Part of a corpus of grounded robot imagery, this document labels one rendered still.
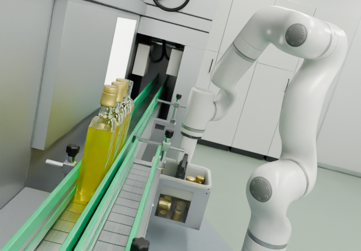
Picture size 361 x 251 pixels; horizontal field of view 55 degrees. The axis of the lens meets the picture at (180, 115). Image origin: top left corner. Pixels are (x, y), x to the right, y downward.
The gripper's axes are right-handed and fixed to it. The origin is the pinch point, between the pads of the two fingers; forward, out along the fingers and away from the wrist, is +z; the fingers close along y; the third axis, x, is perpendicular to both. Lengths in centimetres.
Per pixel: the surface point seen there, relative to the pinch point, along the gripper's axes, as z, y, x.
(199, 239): 24.9, -1.8, 13.5
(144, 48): -33, -84, -37
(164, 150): -11.5, 12.3, -7.1
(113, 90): -33, 42, -20
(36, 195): -5, 46, -32
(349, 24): -105, -355, 165
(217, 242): 24.9, -3.5, 20.9
